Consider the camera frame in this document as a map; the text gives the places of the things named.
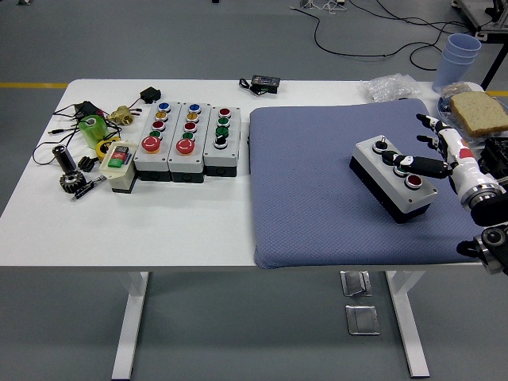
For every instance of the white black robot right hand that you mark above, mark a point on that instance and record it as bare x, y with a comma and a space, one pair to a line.
462, 166

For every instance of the grey four-control button box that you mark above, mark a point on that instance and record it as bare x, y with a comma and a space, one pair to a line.
222, 156
401, 190

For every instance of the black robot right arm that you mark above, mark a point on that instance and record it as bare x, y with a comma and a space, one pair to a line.
490, 206

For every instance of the grey five-button emergency stop box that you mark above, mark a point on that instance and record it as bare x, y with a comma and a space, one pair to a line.
186, 160
152, 158

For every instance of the black device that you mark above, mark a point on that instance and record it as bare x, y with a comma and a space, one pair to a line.
496, 152

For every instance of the white bread slice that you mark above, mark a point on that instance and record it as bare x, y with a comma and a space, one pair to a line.
480, 113

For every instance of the clear plastic bread wrap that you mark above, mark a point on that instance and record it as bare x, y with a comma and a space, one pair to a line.
445, 109

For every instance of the brown bread slice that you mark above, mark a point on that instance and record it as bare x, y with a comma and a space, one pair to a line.
456, 89

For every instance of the light blue plastic cup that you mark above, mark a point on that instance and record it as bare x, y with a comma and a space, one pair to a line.
456, 59
464, 43
448, 77

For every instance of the clear plastic bag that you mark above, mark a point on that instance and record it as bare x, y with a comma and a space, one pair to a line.
391, 88

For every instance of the blue-grey quilted mat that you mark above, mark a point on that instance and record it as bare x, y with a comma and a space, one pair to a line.
317, 178

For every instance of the open metal floor socket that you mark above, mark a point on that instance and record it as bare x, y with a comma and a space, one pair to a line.
355, 283

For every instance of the white table leg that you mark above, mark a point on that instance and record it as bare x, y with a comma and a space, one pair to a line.
133, 317
410, 317

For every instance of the closed metal floor socket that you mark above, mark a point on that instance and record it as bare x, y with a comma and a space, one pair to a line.
362, 319

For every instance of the black digital meter module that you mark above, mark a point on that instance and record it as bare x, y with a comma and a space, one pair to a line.
266, 84

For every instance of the black servo motor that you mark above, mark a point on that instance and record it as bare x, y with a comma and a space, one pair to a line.
151, 95

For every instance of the brass valve fitting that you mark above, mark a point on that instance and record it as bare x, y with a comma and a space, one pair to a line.
121, 115

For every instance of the yellow tape roll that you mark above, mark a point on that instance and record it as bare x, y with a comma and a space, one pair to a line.
100, 151

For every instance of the green transparent tape roll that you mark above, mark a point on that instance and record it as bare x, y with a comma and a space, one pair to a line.
93, 133

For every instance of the black metal rod tool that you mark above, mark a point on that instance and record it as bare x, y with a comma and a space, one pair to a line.
85, 190

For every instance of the black power adapter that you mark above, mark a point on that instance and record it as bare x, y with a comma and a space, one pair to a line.
87, 109

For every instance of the large black bevel gear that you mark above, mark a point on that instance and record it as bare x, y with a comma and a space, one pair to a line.
72, 183

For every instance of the black metal cylinder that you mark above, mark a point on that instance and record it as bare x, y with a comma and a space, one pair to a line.
64, 158

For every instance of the aluminium frame stand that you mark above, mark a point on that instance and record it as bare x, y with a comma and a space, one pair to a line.
492, 24

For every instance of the white box with green switch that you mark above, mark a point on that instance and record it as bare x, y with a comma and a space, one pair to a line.
119, 174

